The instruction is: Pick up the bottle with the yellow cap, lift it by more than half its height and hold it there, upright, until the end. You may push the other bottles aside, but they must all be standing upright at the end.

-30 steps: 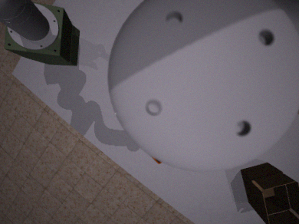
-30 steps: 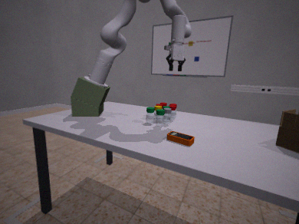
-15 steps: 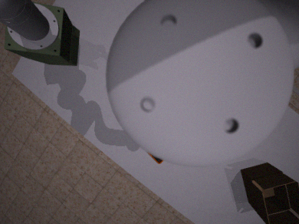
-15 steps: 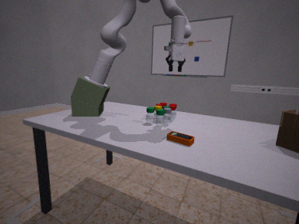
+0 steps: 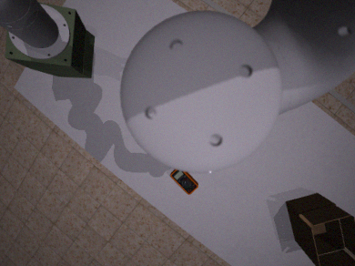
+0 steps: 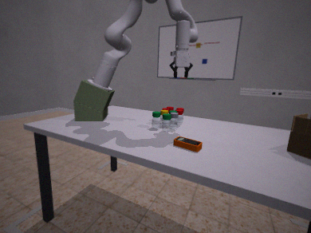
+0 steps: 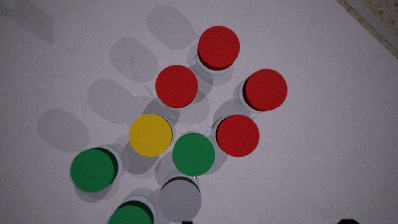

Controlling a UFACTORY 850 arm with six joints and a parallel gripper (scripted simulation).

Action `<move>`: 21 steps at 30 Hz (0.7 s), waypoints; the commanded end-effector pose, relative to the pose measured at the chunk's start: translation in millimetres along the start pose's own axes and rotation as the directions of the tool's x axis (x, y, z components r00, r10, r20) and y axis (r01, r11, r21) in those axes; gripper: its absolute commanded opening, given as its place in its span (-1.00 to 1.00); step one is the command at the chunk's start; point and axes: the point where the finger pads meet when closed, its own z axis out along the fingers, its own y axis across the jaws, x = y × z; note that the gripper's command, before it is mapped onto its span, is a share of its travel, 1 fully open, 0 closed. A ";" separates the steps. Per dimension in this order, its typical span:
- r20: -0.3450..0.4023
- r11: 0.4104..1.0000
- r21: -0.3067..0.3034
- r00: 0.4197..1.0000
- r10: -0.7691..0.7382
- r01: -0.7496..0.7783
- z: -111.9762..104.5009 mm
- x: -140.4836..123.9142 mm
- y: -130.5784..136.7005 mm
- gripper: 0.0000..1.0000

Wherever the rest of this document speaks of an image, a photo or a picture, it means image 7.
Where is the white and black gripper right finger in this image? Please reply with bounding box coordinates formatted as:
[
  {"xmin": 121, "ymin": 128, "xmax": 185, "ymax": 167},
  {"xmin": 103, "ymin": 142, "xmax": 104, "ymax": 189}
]
[{"xmin": 337, "ymin": 219, "xmax": 360, "ymax": 224}]

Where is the green bottle cap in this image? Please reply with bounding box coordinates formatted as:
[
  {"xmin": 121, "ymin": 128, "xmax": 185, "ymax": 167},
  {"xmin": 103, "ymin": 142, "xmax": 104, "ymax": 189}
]
[
  {"xmin": 172, "ymin": 131, "xmax": 215, "ymax": 176},
  {"xmin": 70, "ymin": 143, "xmax": 130, "ymax": 193},
  {"xmin": 108, "ymin": 188, "xmax": 159, "ymax": 224}
]

